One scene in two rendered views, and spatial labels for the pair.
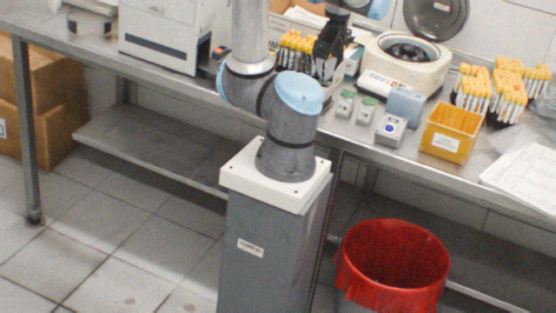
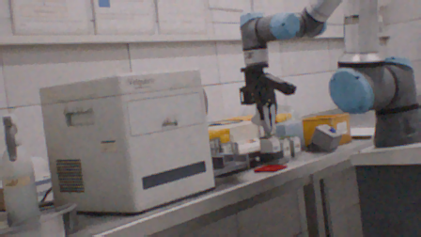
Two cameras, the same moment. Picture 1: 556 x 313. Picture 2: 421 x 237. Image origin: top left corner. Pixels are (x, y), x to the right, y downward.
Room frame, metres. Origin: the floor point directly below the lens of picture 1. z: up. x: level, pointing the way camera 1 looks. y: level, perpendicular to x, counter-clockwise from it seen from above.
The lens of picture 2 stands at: (1.42, 1.71, 1.12)
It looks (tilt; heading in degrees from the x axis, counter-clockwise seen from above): 3 degrees down; 288
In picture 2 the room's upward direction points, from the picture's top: 7 degrees counter-clockwise
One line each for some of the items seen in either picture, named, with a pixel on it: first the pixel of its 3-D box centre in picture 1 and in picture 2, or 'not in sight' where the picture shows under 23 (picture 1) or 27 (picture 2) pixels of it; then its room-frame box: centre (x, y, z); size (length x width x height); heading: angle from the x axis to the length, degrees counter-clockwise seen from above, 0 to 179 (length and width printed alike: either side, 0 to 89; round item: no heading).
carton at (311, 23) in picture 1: (306, 23); not in sight; (2.24, -0.03, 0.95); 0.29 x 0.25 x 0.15; 160
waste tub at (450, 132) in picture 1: (451, 133); (325, 131); (1.71, -0.46, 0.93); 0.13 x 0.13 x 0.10; 69
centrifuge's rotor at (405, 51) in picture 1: (407, 56); not in sight; (2.07, -0.36, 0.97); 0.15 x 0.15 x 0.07
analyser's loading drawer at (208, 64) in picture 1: (222, 66); (215, 165); (1.91, 0.20, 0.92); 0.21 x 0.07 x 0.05; 70
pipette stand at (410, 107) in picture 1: (404, 108); (289, 137); (1.81, -0.34, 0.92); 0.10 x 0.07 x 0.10; 65
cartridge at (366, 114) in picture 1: (367, 110); (290, 145); (1.79, -0.23, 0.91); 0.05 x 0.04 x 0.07; 160
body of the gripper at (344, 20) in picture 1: (334, 30); (257, 85); (1.85, -0.11, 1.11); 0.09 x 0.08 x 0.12; 158
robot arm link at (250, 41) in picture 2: not in sight; (254, 31); (1.84, -0.10, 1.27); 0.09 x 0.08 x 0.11; 148
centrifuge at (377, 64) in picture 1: (402, 66); (220, 140); (2.06, -0.35, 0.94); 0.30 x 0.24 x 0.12; 151
